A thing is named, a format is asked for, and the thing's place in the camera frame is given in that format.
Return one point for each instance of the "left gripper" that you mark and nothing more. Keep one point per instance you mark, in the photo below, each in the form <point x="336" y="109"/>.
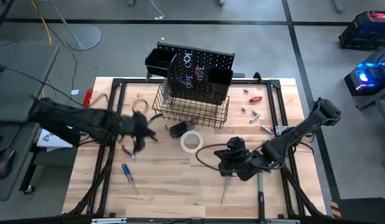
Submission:
<point x="136" y="124"/>

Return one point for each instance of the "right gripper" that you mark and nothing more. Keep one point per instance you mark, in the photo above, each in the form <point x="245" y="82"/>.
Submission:
<point x="242" y="161"/>

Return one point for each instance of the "black blue grip screwdriver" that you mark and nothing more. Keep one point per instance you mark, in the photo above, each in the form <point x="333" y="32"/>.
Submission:
<point x="225" y="189"/>

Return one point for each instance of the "silver metal bit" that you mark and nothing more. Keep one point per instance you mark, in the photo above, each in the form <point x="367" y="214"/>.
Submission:
<point x="267" y="129"/>

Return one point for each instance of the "black hex key set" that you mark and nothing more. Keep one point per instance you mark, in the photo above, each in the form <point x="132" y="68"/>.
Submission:
<point x="179" y="128"/>

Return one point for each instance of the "white tape roll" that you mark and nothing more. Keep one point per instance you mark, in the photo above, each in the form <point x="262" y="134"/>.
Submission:
<point x="183" y="146"/>

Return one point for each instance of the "black pegboard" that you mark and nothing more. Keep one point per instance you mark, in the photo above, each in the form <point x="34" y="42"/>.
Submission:
<point x="211" y="59"/>

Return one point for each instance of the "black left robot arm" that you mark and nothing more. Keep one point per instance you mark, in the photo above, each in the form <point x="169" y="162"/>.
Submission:
<point x="86" y="119"/>

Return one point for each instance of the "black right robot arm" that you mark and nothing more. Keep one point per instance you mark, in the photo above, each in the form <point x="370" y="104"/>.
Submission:
<point x="298" y="130"/>

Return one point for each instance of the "small blue screwdriver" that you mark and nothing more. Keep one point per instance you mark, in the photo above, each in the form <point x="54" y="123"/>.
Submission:
<point x="126" y="171"/>

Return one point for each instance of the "red plastic object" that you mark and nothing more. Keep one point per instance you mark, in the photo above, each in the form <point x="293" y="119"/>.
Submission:
<point x="88" y="97"/>

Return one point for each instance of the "wide black plastic bin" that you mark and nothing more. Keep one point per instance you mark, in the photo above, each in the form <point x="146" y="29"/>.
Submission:
<point x="158" y="62"/>

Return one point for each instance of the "small white tag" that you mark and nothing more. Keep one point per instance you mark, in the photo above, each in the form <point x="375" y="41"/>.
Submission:
<point x="75" y="92"/>

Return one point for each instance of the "tall black plastic bin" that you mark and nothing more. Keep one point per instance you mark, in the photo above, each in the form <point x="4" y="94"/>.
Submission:
<point x="219" y="84"/>

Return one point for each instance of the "silver pegboard hook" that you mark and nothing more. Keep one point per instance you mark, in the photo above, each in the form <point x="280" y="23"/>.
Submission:
<point x="188" y="59"/>

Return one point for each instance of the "white printed paper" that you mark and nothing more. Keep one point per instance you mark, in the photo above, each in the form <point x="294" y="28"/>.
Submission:
<point x="52" y="141"/>

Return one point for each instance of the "grey floor stand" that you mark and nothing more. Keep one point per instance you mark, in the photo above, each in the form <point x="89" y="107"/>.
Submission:
<point x="86" y="37"/>

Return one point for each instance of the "grey desk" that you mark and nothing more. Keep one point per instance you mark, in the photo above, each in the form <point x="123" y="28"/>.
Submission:
<point x="21" y="87"/>
<point x="15" y="189"/>

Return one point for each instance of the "grey furniture leg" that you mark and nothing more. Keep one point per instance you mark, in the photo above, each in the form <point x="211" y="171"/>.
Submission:
<point x="131" y="2"/>
<point x="338" y="4"/>
<point x="222" y="2"/>

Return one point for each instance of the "desk caster wheel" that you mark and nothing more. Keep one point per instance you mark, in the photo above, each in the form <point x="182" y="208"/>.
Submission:
<point x="29" y="189"/>

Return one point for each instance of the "black yellow striped box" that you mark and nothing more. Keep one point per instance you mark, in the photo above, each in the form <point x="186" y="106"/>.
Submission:
<point x="366" y="211"/>

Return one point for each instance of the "black computer mouse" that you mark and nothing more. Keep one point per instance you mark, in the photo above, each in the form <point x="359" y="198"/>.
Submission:
<point x="4" y="160"/>

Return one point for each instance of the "lit computer case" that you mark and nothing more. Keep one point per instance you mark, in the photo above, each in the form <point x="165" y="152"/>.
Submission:
<point x="375" y="81"/>

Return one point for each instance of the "black red toolbox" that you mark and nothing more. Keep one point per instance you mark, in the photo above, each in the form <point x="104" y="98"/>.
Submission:
<point x="363" y="34"/>

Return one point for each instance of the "silver aluminium rail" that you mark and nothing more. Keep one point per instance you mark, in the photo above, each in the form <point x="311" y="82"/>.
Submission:
<point x="108" y="221"/>
<point x="282" y="221"/>

